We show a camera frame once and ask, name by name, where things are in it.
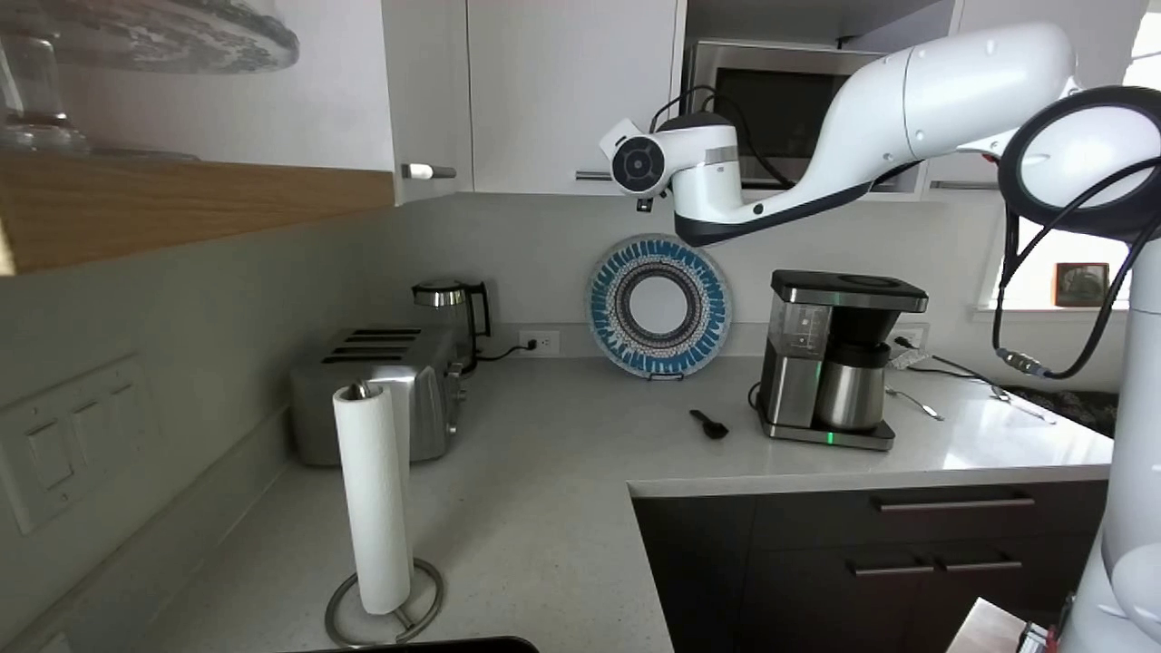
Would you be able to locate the white cabinet door round knob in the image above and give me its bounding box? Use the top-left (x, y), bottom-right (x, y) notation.
top-left (381, 0), bottom-right (474, 212)

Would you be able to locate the dark brown lower cabinet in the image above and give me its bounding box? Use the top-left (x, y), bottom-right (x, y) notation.
top-left (630, 479), bottom-right (1112, 653)

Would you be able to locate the blue patterned decorative plate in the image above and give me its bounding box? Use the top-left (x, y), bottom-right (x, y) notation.
top-left (584, 231), bottom-right (735, 386)

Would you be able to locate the black coffee scoop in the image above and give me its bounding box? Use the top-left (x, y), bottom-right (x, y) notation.
top-left (686, 408), bottom-right (733, 443)

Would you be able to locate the black silver coffee maker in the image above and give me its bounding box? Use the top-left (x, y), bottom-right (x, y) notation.
top-left (753, 264), bottom-right (933, 456)

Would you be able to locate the white paper towel roll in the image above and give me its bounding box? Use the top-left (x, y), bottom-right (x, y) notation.
top-left (330, 376), bottom-right (419, 618)

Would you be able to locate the silver four-slot toaster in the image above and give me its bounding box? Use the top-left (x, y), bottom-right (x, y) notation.
top-left (285, 324), bottom-right (467, 470)

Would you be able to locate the black microwave oven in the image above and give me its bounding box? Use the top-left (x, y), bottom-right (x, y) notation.
top-left (688, 34), bottom-right (926, 195)

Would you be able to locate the dark sink basin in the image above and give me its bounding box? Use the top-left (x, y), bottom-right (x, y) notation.
top-left (1002, 382), bottom-right (1122, 440)

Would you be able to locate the glass cake stand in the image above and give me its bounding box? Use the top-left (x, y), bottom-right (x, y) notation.
top-left (0, 0), bottom-right (300, 158)

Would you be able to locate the silver box corner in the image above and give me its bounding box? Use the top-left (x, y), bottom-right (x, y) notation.
top-left (943, 594), bottom-right (1054, 653)

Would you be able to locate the white wall outlet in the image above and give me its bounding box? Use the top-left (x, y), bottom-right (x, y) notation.
top-left (514, 324), bottom-right (563, 358)
top-left (888, 316), bottom-right (933, 354)

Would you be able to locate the black kettle power cord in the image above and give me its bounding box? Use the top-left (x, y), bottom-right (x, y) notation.
top-left (473, 339), bottom-right (540, 365)

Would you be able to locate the wooden wall shelf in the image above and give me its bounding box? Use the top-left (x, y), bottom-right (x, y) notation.
top-left (0, 148), bottom-right (399, 281)

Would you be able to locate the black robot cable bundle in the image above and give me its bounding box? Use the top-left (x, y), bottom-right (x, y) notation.
top-left (989, 84), bottom-right (1161, 382)

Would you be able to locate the small dark picture frame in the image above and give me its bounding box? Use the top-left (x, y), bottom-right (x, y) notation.
top-left (1053, 259), bottom-right (1112, 310)

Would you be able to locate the white light switch plate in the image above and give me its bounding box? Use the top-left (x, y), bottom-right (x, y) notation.
top-left (0, 347), bottom-right (161, 537)

